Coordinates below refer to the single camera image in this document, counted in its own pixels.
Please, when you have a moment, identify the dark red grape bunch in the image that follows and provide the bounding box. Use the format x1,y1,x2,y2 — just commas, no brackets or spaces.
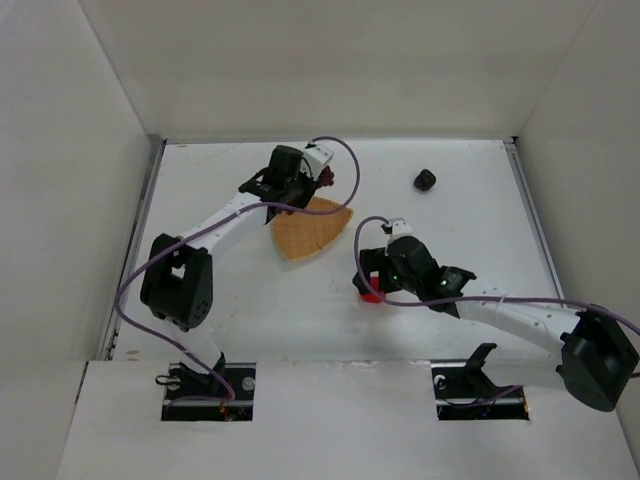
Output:
318,166,335,188

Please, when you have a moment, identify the red fake apple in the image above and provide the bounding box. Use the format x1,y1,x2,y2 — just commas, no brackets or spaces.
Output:
360,271,386,304

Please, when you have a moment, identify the dark fake fruit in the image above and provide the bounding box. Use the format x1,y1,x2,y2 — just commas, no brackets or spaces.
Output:
413,169,437,193

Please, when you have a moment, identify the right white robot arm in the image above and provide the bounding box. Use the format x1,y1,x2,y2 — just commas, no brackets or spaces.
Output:
353,235,639,412

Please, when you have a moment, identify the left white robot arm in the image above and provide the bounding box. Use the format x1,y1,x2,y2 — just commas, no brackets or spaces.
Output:
140,143,333,378

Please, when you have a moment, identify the woven triangular fruit basket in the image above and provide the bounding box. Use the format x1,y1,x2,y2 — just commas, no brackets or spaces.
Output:
271,207,354,261

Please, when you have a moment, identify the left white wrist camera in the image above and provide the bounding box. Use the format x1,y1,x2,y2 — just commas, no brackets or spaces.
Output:
302,143,334,179

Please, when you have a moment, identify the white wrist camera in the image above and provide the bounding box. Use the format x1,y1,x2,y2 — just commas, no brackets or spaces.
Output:
382,218,413,244
302,143,334,179

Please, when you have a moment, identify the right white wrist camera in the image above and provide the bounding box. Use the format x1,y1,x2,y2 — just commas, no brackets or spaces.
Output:
382,218,413,244

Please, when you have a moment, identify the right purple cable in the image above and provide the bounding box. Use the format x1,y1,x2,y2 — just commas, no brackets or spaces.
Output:
353,216,640,376

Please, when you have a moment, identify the purple cable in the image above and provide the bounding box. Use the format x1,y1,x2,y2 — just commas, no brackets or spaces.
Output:
353,216,640,376
115,135,363,406

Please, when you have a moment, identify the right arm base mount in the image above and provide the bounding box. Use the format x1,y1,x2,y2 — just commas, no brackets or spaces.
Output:
430,343,529,421

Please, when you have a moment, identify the left aluminium table rail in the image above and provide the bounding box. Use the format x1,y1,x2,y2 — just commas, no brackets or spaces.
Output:
95,134,166,360

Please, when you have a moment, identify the aluminium table rail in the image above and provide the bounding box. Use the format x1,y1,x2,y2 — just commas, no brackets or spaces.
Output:
95,134,166,360
503,135,585,357

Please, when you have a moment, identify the right aluminium table rail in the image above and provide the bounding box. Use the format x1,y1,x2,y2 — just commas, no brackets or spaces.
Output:
503,135,585,357

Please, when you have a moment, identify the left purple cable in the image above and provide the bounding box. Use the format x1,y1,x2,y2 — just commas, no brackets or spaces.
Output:
115,135,363,406

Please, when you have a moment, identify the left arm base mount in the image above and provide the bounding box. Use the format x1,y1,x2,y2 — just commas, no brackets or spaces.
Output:
155,363,257,422

